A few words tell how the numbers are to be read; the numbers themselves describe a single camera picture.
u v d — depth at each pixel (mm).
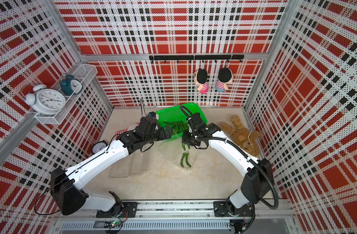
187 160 907
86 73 902
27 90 593
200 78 938
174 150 932
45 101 619
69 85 706
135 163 905
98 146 958
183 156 930
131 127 996
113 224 694
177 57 884
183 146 795
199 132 569
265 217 718
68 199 397
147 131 587
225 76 932
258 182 412
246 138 920
